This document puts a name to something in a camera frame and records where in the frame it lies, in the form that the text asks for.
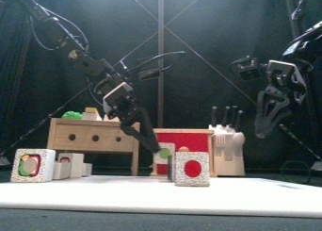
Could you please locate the white foam mat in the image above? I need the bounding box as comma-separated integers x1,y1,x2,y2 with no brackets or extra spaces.
0,174,322,219

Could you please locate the wooden box with holes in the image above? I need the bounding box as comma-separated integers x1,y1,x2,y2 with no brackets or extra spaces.
46,117,141,177

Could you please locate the white sushi with red filling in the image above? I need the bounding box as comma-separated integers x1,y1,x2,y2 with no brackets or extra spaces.
56,152,86,179

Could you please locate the white and yellow toy piece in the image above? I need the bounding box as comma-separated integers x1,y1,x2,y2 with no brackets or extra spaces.
81,107,103,122

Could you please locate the small white cut sushi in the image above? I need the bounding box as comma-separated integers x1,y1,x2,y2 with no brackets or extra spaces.
52,161,74,181
82,162,94,177

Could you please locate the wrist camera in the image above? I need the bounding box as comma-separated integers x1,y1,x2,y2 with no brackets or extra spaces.
137,68,163,82
230,56,269,82

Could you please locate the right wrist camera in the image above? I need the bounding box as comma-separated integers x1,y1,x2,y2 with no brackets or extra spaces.
230,56,269,82

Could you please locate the vertical metal frame pole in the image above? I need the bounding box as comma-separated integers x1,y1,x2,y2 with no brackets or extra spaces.
158,0,165,129

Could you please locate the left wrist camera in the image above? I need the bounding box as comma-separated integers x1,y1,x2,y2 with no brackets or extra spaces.
137,68,163,82

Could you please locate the red box with wooden top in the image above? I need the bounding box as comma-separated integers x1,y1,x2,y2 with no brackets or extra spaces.
151,127,215,177

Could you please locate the green toy vegetable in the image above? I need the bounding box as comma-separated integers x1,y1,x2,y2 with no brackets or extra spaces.
61,110,85,121

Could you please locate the large sushi roll mixed filling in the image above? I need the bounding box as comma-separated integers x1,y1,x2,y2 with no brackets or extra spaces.
10,148,56,184

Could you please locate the white toy knife block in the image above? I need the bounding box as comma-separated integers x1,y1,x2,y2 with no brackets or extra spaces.
207,124,248,177

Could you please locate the black knife handle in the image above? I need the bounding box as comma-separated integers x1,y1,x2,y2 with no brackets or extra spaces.
210,106,220,127
234,109,246,133
222,106,232,127
229,105,240,129

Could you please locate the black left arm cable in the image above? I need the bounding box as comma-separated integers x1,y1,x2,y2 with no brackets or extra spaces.
23,0,91,52

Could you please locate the sushi roll with red centre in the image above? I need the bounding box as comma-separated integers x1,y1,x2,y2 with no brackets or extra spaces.
167,151,211,188

